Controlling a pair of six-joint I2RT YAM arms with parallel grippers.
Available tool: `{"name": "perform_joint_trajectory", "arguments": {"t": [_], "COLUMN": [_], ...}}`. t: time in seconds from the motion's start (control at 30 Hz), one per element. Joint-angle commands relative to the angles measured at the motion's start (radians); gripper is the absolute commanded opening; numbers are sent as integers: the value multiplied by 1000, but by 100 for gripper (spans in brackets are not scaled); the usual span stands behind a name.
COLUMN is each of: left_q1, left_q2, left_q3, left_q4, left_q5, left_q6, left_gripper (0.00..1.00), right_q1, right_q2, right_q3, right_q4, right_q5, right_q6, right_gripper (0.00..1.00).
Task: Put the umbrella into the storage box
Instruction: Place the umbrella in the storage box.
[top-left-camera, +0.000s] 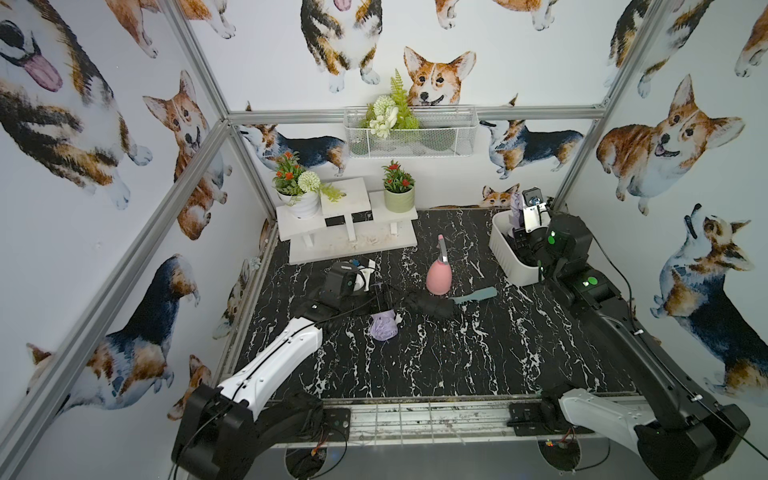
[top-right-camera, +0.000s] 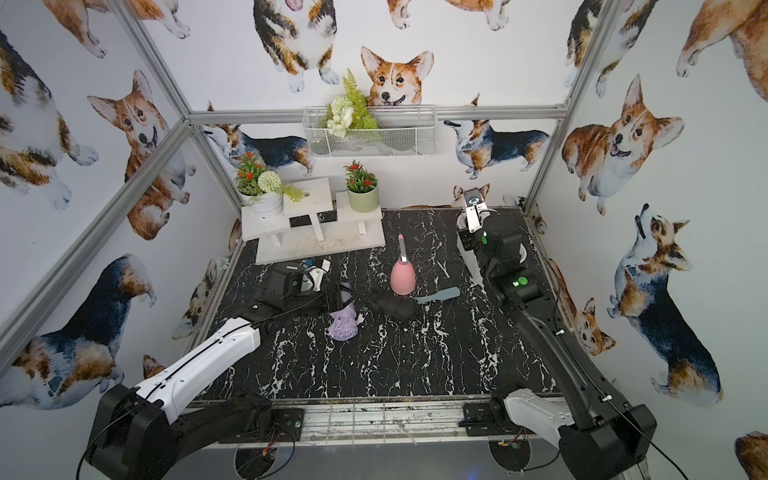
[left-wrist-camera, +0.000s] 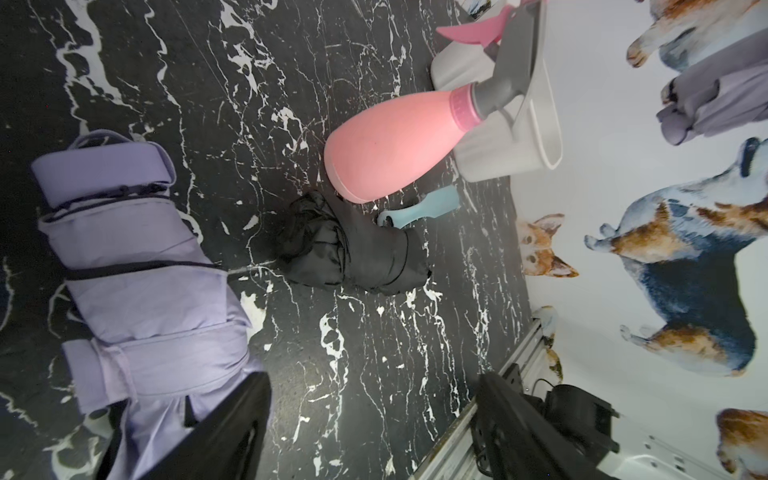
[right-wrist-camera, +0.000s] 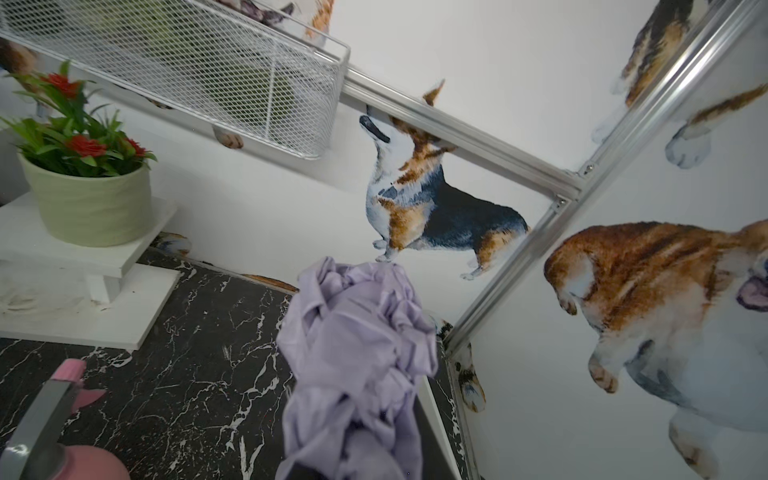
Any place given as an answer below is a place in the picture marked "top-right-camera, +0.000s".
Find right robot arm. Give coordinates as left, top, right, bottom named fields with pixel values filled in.
left=457, top=201, right=657, bottom=479

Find white stepped display shelf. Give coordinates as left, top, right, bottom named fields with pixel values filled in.
left=241, top=178, right=385, bottom=265

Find white pot red flowers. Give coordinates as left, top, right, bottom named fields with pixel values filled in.
left=235, top=152, right=307, bottom=219

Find green pot red flowers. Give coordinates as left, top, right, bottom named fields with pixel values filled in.
left=345, top=160, right=379, bottom=213

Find fern and white flowers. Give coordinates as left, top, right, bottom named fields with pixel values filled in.
left=320, top=70, right=378, bottom=139

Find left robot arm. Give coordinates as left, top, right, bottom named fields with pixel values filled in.
left=79, top=262, right=354, bottom=479

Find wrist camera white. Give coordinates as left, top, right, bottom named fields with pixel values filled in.
left=462, top=188, right=488, bottom=233
left=301, top=259, right=331, bottom=292

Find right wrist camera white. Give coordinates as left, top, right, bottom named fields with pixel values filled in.
left=462, top=188, right=488, bottom=233

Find white wire wall basket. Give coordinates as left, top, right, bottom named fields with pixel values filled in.
left=302, top=106, right=437, bottom=159

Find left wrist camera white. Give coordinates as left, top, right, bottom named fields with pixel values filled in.
left=301, top=259, right=331, bottom=292

